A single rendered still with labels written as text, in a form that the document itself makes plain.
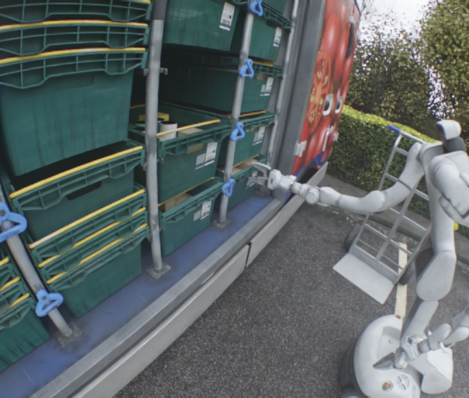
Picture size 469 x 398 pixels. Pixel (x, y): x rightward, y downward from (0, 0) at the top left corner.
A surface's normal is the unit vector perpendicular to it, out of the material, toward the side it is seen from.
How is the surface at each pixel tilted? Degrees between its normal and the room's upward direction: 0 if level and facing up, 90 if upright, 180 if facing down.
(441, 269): 91
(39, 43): 94
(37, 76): 94
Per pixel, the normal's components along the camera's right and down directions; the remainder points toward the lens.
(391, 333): -0.48, 0.13
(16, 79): 0.82, 0.43
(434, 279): -0.59, 0.36
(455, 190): -0.81, 0.07
